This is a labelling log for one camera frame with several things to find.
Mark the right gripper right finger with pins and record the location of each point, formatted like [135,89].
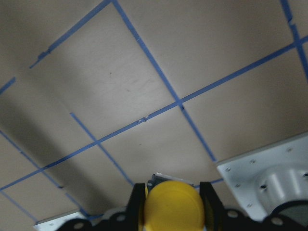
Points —
[218,218]

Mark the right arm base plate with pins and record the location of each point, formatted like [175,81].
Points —
[265,178]

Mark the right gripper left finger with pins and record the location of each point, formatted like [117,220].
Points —
[131,219]

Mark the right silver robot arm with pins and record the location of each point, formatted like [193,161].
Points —
[297,212]

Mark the yellow push button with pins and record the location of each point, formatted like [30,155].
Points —
[172,204]

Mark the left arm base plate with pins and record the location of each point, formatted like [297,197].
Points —
[53,223]

